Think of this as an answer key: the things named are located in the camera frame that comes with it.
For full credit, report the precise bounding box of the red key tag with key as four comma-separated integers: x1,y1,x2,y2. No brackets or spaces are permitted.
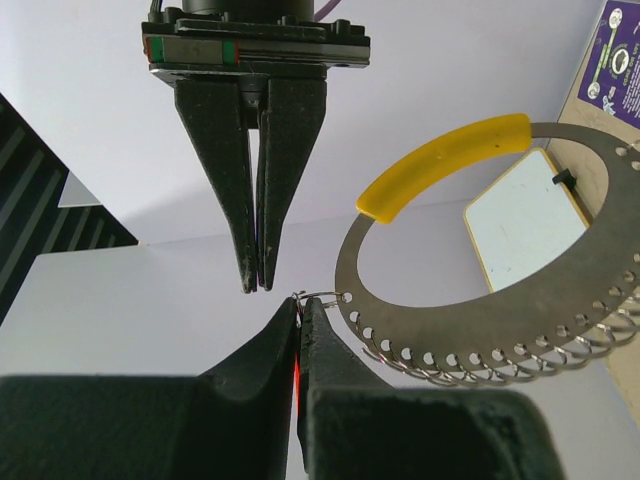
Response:
294,310,302,409

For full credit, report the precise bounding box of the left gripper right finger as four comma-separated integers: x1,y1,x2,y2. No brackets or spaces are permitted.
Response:
298,299,565,479

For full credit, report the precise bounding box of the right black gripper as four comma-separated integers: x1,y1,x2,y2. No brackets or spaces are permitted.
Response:
141,17,371,293

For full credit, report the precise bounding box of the small whiteboard yellow frame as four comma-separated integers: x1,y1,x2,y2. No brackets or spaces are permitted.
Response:
464,148,590,292

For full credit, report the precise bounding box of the purple booklet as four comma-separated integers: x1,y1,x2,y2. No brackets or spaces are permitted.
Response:
577,1,639,128

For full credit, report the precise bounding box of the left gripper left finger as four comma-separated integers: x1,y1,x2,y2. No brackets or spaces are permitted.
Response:
1,299,297,479

